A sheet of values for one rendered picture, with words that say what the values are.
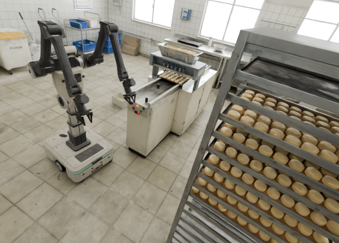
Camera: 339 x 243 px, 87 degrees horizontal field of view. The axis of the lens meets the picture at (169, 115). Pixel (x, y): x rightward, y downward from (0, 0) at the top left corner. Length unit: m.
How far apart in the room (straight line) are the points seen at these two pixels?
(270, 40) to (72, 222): 2.04
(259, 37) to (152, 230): 1.83
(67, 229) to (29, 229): 0.32
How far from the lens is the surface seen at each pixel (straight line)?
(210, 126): 0.75
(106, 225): 2.06
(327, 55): 0.63
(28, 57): 5.04
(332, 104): 0.69
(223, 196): 1.06
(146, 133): 2.19
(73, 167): 2.17
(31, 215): 2.28
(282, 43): 0.62
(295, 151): 0.76
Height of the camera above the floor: 1.87
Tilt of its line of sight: 33 degrees down
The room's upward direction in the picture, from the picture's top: 11 degrees clockwise
